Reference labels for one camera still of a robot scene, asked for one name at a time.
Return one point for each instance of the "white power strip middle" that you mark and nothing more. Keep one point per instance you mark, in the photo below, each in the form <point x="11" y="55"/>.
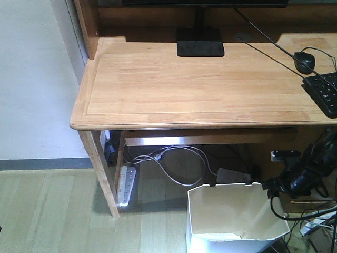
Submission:
<point x="226" y="176"/>

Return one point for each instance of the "light wooden desk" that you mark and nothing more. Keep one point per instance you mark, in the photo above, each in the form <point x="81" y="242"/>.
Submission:
<point x="135" y="83"/>

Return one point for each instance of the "white power strip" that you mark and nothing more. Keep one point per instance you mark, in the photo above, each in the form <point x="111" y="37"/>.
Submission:
<point x="226" y="176"/>
<point x="125" y="185"/>

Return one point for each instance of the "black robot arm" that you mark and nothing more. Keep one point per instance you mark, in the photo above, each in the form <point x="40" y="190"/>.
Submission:
<point x="320" y="158"/>

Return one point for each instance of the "black computer mouse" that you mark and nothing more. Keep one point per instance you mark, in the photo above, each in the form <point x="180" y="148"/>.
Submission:
<point x="304" y="62"/>

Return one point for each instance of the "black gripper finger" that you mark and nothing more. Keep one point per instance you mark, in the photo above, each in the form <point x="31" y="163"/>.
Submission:
<point x="272" y="183"/>
<point x="273" y="193"/>

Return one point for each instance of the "black keyboard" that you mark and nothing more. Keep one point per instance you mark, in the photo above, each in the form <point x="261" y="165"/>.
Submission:
<point x="322" y="91"/>

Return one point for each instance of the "white power strip left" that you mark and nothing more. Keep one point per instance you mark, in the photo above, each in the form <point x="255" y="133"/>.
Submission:
<point x="125" y="185"/>

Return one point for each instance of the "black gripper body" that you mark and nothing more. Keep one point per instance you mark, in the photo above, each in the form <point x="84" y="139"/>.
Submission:
<point x="297" y="182"/>

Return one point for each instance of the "white plastic trash bin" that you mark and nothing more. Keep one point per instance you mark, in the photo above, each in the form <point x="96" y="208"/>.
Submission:
<point x="232" y="218"/>

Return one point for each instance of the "black computer monitor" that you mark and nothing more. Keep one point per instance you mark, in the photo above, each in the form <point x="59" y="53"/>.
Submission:
<point x="199" y="41"/>

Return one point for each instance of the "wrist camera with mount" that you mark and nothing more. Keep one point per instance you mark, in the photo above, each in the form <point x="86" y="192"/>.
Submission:
<point x="288" y="157"/>

